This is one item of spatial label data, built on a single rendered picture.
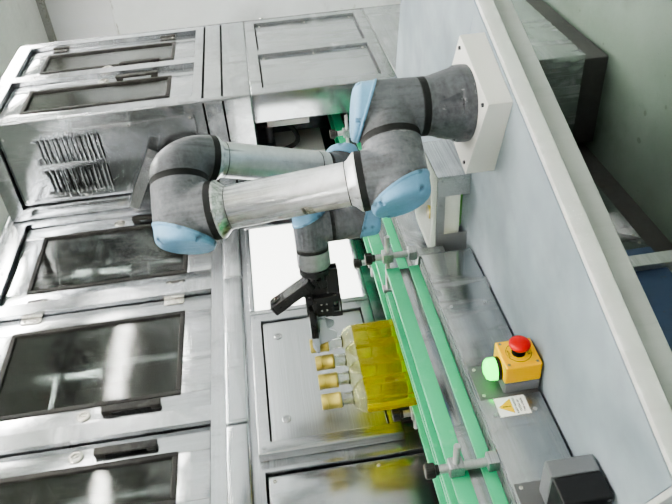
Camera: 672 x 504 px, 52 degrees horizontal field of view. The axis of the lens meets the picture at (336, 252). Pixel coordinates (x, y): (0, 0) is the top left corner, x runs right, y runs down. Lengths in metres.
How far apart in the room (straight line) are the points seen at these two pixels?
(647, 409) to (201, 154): 0.90
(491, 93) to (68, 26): 4.71
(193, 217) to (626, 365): 0.78
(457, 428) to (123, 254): 1.40
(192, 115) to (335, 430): 1.21
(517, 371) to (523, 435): 0.11
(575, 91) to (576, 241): 1.53
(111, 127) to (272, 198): 1.21
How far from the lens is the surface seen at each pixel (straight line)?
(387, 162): 1.27
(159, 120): 2.41
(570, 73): 2.59
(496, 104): 1.32
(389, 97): 1.33
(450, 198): 1.66
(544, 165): 1.22
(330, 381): 1.58
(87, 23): 5.75
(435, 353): 1.46
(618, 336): 1.07
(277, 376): 1.79
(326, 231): 1.51
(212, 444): 1.72
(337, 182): 1.29
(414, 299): 1.58
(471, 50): 1.41
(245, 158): 1.45
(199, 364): 1.92
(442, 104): 1.35
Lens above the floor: 1.19
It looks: 4 degrees down
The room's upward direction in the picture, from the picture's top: 98 degrees counter-clockwise
